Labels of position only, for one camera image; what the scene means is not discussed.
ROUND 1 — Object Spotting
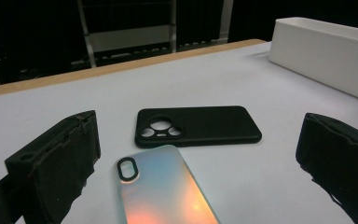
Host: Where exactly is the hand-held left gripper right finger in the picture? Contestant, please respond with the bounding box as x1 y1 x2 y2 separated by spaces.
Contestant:
295 112 358 224

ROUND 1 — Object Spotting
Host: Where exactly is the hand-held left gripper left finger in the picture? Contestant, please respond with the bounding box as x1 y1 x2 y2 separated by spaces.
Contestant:
4 109 102 224

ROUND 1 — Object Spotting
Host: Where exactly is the white rectangular box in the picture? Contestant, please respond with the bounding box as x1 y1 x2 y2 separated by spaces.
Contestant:
268 17 358 106

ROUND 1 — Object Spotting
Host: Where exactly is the iridescent phone case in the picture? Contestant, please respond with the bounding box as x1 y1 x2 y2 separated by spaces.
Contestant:
115 144 222 224

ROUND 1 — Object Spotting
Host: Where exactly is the black phone case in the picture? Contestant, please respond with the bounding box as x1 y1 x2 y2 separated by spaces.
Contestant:
134 105 263 149

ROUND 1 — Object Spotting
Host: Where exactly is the white table mat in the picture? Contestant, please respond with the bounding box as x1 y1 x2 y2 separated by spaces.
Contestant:
0 41 358 224

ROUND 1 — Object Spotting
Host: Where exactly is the grey metal stand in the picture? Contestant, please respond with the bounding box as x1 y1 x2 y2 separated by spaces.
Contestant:
76 0 235 69

